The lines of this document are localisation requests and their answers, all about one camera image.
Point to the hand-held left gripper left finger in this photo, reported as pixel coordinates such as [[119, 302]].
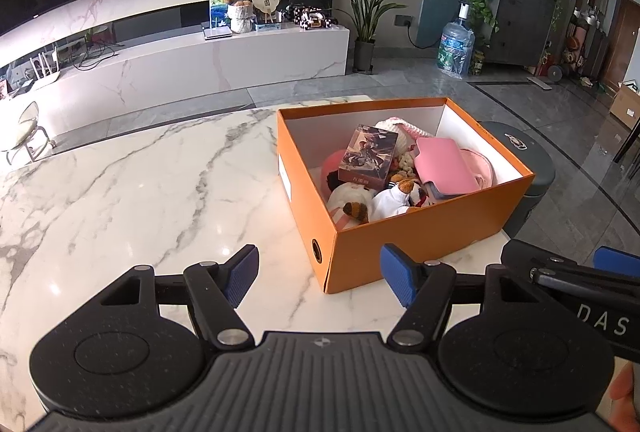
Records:
[[242, 274]]

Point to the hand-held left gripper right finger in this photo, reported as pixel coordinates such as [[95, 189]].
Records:
[[400, 277]]

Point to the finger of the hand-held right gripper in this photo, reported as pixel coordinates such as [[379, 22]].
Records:
[[550, 257], [617, 260]]

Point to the orange cardboard box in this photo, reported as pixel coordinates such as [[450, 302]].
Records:
[[400, 242]]

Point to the white plush toy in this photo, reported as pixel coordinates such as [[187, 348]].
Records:
[[392, 202]]

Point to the calico cat plush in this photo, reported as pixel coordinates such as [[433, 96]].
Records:
[[347, 204]]

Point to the pink satin pouch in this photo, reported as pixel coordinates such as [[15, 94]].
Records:
[[481, 164]]

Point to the pink card case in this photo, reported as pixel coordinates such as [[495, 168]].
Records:
[[445, 162]]

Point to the printed brown card box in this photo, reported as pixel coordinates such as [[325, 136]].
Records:
[[367, 157]]

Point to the white crochet bunny doll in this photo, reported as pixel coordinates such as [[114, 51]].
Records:
[[400, 128]]

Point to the person's right hand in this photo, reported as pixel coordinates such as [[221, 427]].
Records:
[[627, 397]]

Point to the red round plush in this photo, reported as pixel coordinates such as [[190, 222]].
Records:
[[331, 164]]

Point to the brown cardboard carton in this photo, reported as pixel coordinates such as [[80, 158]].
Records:
[[627, 104]]

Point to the white floor scale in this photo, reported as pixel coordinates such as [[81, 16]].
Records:
[[541, 83]]

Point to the white marble television console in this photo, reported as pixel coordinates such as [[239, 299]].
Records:
[[200, 62]]

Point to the brown wooden door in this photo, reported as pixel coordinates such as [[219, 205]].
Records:
[[622, 42]]

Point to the tall potted floor plant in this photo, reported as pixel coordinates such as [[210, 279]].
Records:
[[365, 54]]

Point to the blue water jug with pump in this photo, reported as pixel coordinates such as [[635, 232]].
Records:
[[455, 47]]

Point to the dark grey cabinet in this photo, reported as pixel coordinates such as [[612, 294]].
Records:
[[520, 27]]

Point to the grey flat device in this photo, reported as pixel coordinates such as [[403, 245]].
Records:
[[217, 33]]

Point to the small blue nameplate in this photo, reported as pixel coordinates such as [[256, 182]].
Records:
[[267, 26]]

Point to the white small chair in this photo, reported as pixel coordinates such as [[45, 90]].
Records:
[[22, 132]]

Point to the green blue painting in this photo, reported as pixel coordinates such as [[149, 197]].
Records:
[[217, 9]]

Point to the black white block model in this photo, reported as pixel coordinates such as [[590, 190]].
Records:
[[310, 17]]

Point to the white router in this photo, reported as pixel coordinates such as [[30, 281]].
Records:
[[47, 74]]

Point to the wall socket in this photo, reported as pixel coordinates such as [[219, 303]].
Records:
[[404, 20]]

